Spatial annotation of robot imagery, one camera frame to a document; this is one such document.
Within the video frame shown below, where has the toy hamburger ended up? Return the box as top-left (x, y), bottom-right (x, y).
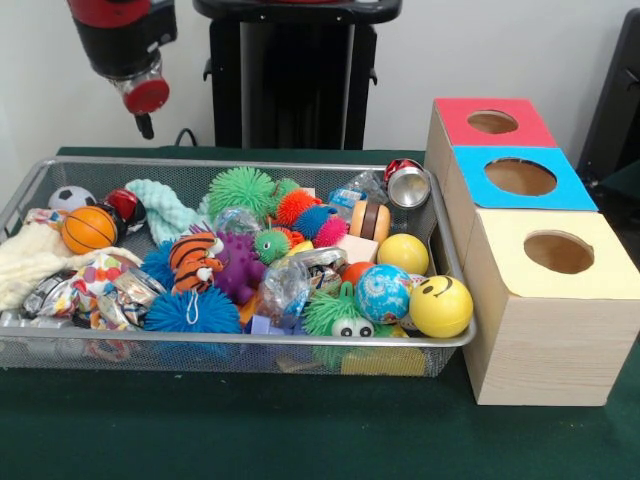
top-left (348, 199), bottom-right (392, 240)

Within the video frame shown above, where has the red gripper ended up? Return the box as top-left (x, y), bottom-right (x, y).
top-left (122, 77), bottom-right (171, 140)

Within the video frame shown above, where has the plain orange ball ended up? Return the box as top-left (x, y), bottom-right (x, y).
top-left (341, 260), bottom-right (376, 287)

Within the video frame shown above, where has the dark green tablecloth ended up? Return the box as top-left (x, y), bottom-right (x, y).
top-left (0, 145), bottom-right (640, 480)
top-left (597, 162), bottom-right (640, 221)

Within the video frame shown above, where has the black upright panel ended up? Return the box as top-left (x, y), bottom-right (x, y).
top-left (577, 7), bottom-right (640, 176)

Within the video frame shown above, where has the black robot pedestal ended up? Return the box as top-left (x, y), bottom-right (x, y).
top-left (192, 0), bottom-right (404, 150)

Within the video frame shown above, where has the silver wire mesh bin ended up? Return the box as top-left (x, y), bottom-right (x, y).
top-left (0, 155), bottom-right (476, 379)

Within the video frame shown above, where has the yellow ball with seam lines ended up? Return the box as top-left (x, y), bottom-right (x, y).
top-left (376, 232), bottom-right (430, 276)

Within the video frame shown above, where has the orange toy basketball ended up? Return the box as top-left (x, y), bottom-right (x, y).
top-left (60, 205), bottom-right (119, 255)

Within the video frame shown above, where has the purple spiky rubber toy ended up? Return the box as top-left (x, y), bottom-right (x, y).
top-left (212, 230), bottom-right (267, 305)

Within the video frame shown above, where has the plain yellow ball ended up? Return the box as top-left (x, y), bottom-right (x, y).
top-left (408, 274), bottom-right (474, 339)

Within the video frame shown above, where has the crushed red drink can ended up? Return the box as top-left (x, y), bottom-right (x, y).
top-left (383, 157), bottom-right (432, 208)

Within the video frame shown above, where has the plain wooden cube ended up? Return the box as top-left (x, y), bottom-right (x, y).
top-left (339, 234), bottom-right (380, 265)

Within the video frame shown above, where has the wooden box with three holes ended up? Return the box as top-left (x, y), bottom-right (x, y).
top-left (423, 97), bottom-right (640, 407)

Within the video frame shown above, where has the globe print ball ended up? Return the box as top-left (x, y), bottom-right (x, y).
top-left (354, 264), bottom-right (412, 325)

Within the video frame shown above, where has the orange striped plush tiger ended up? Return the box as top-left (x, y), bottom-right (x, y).
top-left (168, 232), bottom-right (226, 296)

